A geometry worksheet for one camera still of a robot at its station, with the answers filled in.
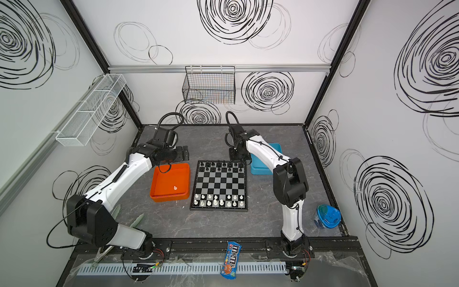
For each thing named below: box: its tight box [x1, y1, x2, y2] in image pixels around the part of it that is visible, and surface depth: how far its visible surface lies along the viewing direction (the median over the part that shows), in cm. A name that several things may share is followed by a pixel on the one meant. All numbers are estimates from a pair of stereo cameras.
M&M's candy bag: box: [219, 241, 243, 280], surface depth 72 cm
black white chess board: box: [189, 160, 249, 212], surface depth 93 cm
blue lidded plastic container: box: [313, 204, 342, 230], surface depth 75 cm
